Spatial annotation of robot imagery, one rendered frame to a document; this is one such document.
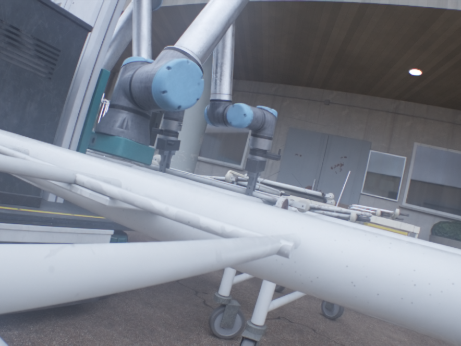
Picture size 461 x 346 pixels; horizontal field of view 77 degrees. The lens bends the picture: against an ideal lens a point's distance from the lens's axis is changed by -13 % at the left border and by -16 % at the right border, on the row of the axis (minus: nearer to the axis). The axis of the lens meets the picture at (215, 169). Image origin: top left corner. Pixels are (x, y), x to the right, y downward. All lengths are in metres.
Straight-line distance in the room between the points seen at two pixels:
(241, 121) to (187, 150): 5.06
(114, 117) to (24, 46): 0.37
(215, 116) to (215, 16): 0.40
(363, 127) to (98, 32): 6.86
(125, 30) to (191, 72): 0.77
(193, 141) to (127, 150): 5.27
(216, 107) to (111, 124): 0.45
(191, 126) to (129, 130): 5.26
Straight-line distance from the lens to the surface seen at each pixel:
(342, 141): 7.49
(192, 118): 6.31
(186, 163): 6.24
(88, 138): 1.13
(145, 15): 1.53
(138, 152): 1.07
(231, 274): 1.11
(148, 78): 0.97
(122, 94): 1.09
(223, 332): 1.19
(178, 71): 0.93
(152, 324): 1.17
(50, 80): 0.92
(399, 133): 7.56
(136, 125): 1.07
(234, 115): 1.22
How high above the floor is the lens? 0.50
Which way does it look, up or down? 3 degrees up
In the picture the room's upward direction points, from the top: 15 degrees clockwise
